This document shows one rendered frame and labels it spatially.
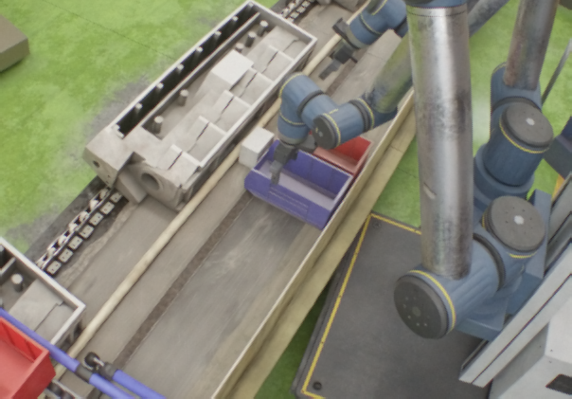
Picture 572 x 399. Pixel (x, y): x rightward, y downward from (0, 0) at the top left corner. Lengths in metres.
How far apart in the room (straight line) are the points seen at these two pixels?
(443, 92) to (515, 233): 0.56
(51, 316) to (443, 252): 1.16
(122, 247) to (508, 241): 1.29
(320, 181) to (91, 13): 2.54
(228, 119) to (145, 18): 2.11
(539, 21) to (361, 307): 1.38
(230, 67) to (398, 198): 1.39
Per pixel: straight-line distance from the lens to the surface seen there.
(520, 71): 2.32
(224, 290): 2.25
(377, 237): 2.99
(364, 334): 2.72
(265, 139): 2.54
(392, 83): 1.88
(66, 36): 4.41
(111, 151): 2.32
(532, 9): 2.18
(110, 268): 2.29
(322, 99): 1.97
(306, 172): 2.52
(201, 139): 2.41
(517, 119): 2.18
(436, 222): 1.60
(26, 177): 3.57
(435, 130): 1.48
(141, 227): 2.38
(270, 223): 2.42
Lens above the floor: 2.69
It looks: 50 degrees down
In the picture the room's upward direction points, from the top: 14 degrees clockwise
